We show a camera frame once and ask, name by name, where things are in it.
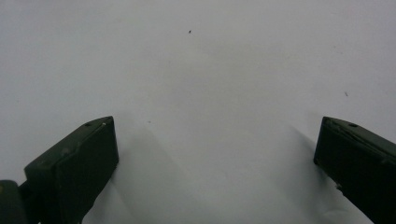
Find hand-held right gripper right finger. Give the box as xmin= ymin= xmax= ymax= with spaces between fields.
xmin=313 ymin=116 xmax=396 ymax=224

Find white table mat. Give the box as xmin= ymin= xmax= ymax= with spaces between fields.
xmin=0 ymin=0 xmax=396 ymax=224

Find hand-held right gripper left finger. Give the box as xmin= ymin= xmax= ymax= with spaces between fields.
xmin=18 ymin=116 xmax=120 ymax=224

